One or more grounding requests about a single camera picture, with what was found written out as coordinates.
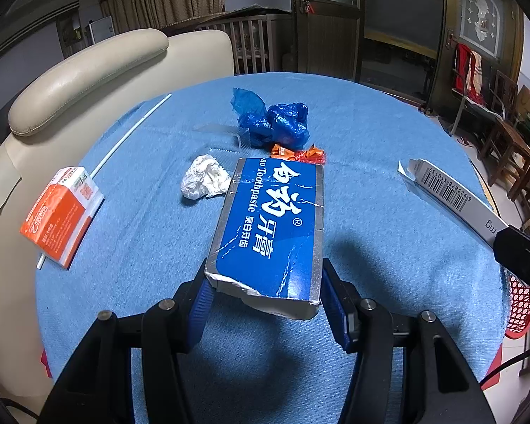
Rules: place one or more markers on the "orange wrapper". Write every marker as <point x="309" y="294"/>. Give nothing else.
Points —
<point x="280" y="151"/>

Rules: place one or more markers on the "beige striped garment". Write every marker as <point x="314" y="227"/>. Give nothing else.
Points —
<point x="476" y="73"/>

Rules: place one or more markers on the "metal frame chair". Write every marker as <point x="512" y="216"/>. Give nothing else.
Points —
<point x="457" y="115"/>

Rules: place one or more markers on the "clear plastic tray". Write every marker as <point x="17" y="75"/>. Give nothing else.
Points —
<point x="229" y="139"/>

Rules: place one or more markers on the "wooden crib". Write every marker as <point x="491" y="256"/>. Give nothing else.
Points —
<point x="251" y="39"/>

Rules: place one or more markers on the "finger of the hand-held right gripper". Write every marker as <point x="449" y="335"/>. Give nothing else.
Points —
<point x="519" y="247"/>

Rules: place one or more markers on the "dark wall frame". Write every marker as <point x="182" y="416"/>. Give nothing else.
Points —
<point x="68" y="31"/>

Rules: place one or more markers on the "blue plastic bag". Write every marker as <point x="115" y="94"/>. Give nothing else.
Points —
<point x="287" y="126"/>

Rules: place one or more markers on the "white appliance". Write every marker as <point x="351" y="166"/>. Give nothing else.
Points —
<point x="100" y="31"/>

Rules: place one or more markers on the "blue toothpaste box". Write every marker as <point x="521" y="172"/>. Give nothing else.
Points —
<point x="269" y="229"/>

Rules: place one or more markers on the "orange and white box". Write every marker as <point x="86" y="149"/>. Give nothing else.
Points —
<point x="57" y="216"/>

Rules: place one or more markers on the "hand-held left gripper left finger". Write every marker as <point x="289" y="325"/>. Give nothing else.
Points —
<point x="201" y="300"/>

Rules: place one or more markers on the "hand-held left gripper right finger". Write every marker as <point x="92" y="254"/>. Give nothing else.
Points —
<point x="335" y="304"/>

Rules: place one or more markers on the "red garment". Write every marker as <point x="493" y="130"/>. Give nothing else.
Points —
<point x="461" y="68"/>

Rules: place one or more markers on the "wooden door with glass panel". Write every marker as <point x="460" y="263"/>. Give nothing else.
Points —
<point x="331" y="35"/>
<point x="481" y="13"/>

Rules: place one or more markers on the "red slipper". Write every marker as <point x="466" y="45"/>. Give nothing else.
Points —
<point x="464" y="141"/>

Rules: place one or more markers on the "red door charm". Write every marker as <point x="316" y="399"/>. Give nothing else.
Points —
<point x="308" y="6"/>

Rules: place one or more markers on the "white barcode box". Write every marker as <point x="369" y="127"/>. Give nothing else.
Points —
<point x="450" y="194"/>

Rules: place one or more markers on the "red plastic basket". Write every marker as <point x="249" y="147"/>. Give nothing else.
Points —
<point x="521" y="309"/>

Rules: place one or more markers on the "thin white stick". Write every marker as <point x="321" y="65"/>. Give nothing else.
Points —
<point x="128" y="134"/>

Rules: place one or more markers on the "dark wooden chair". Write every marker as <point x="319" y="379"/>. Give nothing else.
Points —
<point x="505" y="92"/>

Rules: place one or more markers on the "white tissue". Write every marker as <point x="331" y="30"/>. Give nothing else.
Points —
<point x="205" y="176"/>

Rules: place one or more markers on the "blue tablecloth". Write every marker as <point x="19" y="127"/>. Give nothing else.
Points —
<point x="380" y="238"/>

